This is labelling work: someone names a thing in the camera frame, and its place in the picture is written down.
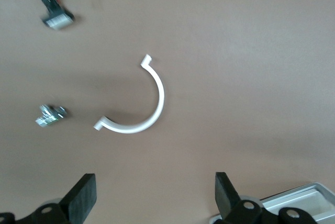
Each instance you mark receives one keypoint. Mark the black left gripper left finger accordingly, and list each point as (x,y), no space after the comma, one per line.
(78,203)

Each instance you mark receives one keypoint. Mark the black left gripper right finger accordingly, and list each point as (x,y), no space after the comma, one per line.
(227,203)

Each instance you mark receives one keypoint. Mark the white cabinet drawer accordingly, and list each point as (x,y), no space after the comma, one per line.
(301,197)

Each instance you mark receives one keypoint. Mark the white curved plastic arc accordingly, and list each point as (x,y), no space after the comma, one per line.
(160,95)

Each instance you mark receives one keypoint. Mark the small silver green switch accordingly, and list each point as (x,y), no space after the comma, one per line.
(49,116)

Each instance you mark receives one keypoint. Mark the black silver push switch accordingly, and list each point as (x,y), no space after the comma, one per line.
(56,20)

